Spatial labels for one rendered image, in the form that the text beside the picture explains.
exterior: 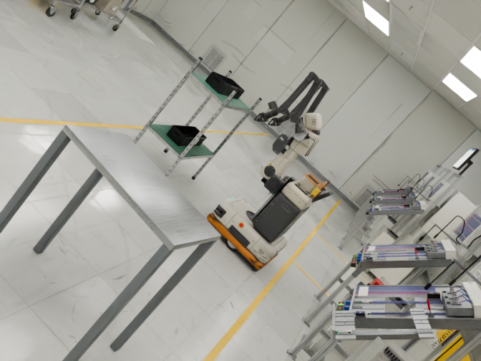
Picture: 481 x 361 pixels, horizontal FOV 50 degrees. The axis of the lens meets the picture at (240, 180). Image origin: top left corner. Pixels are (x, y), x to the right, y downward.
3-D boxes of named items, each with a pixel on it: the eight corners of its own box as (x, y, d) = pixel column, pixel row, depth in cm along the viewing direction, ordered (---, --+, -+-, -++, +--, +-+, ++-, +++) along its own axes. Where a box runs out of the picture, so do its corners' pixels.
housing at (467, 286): (475, 330, 282) (474, 304, 281) (462, 304, 329) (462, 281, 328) (491, 331, 280) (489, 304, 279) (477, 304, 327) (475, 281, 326)
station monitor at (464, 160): (454, 170, 721) (477, 148, 711) (450, 168, 776) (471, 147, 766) (462, 177, 718) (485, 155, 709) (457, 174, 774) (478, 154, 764)
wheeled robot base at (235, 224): (274, 258, 515) (290, 241, 509) (257, 273, 454) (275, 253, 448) (225, 211, 527) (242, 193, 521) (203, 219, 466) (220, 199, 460)
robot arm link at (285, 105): (315, 75, 435) (317, 76, 446) (310, 70, 436) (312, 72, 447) (280, 114, 446) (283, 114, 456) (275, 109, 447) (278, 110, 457)
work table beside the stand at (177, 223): (38, 248, 276) (127, 134, 258) (119, 349, 257) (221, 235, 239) (-34, 258, 235) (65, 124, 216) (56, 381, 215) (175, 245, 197)
